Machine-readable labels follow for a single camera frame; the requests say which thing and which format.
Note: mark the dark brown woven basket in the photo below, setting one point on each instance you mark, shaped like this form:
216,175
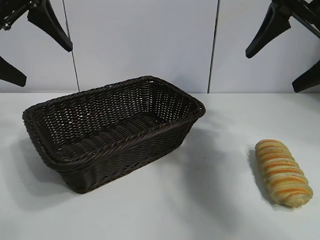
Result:
112,160

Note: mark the long striped bread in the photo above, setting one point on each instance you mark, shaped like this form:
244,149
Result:
282,172

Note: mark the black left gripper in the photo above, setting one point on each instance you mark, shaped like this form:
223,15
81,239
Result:
12,10

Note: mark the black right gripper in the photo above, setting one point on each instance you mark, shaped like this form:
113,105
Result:
305,10

